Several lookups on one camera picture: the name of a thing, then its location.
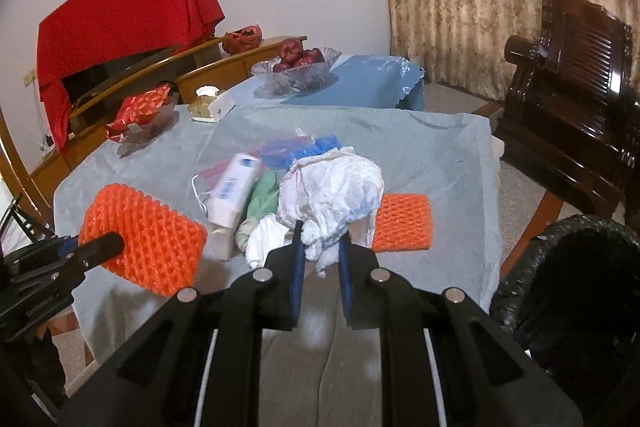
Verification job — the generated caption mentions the white blue medicine box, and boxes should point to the white blue medicine box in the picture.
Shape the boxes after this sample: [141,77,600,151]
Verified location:
[205,154,262,229]

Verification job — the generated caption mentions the black trash bin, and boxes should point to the black trash bin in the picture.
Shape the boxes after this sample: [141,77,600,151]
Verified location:
[489,215,639,426]

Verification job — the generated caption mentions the dark wooden armchair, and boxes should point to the dark wooden armchair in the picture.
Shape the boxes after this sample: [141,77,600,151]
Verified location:
[496,0,639,218]

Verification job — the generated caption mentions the green rubber glove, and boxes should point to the green rubber glove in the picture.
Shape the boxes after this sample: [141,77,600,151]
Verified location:
[234,169,288,257]

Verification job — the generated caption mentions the gold white tissue box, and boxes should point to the gold white tissue box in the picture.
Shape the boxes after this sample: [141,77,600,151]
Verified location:
[189,86,235,124]

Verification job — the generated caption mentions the grey blanket table cover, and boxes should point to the grey blanket table cover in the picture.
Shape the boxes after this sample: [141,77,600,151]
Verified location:
[53,104,502,426]

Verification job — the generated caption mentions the television under cloth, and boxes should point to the television under cloth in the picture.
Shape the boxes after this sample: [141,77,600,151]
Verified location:
[62,46,177,106]

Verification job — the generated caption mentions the white tissue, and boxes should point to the white tissue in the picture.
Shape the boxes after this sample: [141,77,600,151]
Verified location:
[244,146,384,277]

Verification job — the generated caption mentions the red cloth cover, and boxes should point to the red cloth cover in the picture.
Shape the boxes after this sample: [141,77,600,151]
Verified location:
[36,0,224,150]

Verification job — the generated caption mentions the glass fruit bowl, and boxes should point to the glass fruit bowl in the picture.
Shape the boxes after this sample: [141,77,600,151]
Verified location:
[250,48,342,95]

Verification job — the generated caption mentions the red snack packet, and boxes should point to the red snack packet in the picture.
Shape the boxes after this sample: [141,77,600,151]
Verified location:
[106,83,170,142]

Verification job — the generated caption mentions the blue plastic glove wad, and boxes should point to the blue plastic glove wad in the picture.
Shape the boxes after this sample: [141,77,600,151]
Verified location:
[259,134,342,170]

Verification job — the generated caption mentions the blue tablecloth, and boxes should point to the blue tablecloth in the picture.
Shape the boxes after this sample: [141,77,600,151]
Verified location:
[230,55,425,112]

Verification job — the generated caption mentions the red apples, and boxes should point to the red apples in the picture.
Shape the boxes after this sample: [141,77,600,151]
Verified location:
[272,38,324,72]

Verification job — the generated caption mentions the orange foam net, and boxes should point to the orange foam net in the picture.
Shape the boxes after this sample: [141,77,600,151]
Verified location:
[78,183,207,297]
[371,193,434,253]

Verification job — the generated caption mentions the glass snack dish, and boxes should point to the glass snack dish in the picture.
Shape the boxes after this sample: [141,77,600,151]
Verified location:
[117,105,179,158]

